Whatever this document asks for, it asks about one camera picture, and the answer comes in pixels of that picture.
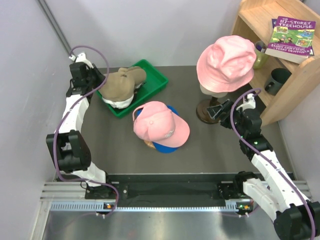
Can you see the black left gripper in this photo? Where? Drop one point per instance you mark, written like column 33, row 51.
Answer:
column 101, row 78

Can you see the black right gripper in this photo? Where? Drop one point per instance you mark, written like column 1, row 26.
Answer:
column 226, row 107

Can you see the beige cap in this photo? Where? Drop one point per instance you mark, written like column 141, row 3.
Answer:
column 119, row 89

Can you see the pink bucket hat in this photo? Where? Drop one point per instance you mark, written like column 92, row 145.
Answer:
column 226, row 65

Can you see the pink baseball cap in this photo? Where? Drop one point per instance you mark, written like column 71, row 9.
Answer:
column 155, row 122

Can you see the blue baseball cap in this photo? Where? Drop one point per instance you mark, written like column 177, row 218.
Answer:
column 161, row 148

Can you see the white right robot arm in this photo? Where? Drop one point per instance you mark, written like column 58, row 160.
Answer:
column 293, row 214

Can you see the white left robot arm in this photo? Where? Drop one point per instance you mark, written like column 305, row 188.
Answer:
column 68, row 149

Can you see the green plastic tray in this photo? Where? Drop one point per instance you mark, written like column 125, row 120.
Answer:
column 155, row 83

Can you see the light green cup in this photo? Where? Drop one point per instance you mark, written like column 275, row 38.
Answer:
column 261, row 56

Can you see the light wooden hat stand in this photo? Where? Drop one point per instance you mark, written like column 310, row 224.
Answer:
column 149, row 144

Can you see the dark green mug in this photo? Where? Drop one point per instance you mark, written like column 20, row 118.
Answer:
column 276, row 80

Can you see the purple treehouse book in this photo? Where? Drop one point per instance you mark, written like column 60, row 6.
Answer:
column 291, row 39

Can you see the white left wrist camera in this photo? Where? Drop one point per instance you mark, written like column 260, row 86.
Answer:
column 80, row 58

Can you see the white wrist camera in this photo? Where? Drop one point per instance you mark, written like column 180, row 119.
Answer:
column 248, row 102
column 80, row 58

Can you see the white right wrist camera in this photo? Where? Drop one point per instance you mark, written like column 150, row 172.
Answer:
column 248, row 102

